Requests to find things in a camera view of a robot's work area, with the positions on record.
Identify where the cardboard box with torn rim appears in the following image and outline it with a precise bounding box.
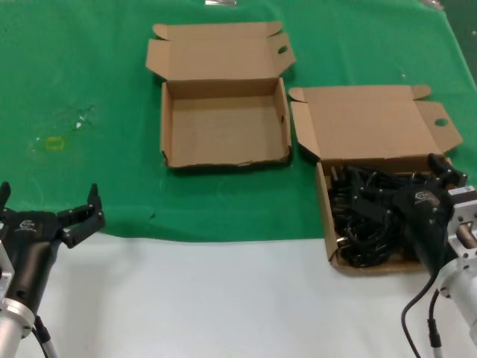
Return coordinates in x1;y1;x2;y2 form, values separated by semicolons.
145;21;297;173

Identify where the green table cloth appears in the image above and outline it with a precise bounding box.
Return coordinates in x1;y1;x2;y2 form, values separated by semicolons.
0;0;477;245

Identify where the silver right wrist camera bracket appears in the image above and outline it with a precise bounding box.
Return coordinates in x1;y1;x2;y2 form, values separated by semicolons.
446;186;477;271

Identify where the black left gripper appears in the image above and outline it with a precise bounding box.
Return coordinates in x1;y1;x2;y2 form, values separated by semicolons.
0;181;107;314

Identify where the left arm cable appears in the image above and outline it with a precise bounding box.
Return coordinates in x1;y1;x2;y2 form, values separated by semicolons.
32;315;59;358

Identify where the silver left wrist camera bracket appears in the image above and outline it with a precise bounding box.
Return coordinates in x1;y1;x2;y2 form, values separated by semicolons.
0;238;16;300

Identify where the pile of black power cables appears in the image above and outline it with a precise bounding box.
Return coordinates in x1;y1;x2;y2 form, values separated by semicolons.
329;163;435;268

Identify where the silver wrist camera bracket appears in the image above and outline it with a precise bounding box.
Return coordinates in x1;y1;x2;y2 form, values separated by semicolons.
446;186;477;271
0;238;16;300

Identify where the cardboard box holding cable pile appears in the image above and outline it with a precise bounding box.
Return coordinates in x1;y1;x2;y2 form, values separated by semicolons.
288;84;464;277

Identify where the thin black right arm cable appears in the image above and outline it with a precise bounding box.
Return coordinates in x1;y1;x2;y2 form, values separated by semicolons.
400;274;439;358

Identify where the right arm cable with connector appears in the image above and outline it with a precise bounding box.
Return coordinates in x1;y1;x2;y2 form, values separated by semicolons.
426;290;444;358

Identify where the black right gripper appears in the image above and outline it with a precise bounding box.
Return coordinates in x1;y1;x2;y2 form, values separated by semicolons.
350;152;469;277

